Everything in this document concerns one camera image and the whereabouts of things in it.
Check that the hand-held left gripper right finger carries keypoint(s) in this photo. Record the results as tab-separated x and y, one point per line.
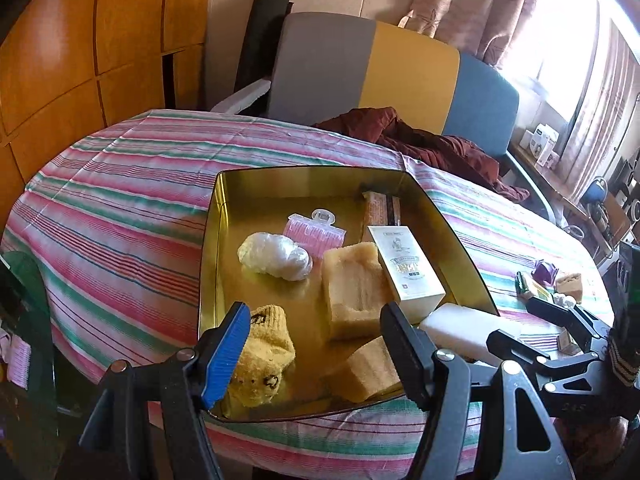
405	355

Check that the blue rounded object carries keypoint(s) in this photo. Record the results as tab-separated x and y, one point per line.
595	192

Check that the beige striped packet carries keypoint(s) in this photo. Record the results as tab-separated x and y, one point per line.
382	210

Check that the small gold box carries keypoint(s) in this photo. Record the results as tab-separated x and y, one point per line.
567	342

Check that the grey yellow blue chair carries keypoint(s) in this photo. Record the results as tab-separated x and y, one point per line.
330	70

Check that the white printed box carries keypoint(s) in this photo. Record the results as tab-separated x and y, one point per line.
407	275

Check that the yellow sock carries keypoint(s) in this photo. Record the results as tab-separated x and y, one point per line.
265	355

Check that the small green item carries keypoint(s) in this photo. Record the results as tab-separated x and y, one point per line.
526	286

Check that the pink patterned curtain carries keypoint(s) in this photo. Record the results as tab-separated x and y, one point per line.
605	110
465	5

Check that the white plastic bag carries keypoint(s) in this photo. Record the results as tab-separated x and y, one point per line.
272	257

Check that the small white lump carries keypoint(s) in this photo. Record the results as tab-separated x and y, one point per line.
565	301

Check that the purple cloth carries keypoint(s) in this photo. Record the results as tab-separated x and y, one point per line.
545	271

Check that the wooden side desk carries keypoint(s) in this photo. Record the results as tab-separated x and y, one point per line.
555	185

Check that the pink plastic comb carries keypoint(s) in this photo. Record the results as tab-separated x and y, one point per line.
315	235

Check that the black rolled mat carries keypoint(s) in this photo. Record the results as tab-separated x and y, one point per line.
260	40

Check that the maroon jacket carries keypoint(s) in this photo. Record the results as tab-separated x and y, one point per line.
440	155

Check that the dark green glass panel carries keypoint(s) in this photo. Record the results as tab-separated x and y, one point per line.
30	320

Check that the striped tablecloth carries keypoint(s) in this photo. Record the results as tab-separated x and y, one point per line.
115	185

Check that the white foam block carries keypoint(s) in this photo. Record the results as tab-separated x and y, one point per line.
460	330

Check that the gold tin box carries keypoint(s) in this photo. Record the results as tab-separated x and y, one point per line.
280	290

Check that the yellow sponge piece with holes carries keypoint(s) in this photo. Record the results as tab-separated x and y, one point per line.
570	282

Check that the large pale foam sponge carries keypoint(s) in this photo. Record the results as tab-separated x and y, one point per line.
350	295

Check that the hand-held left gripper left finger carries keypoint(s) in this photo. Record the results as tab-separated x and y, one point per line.
227	355

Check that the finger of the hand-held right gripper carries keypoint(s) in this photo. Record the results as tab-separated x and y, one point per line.
555	312
515	346

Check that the wooden wardrobe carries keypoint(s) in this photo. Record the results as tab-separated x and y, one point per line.
75	50

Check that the pale foam sponge block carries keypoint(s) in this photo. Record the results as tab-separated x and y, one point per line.
370	375

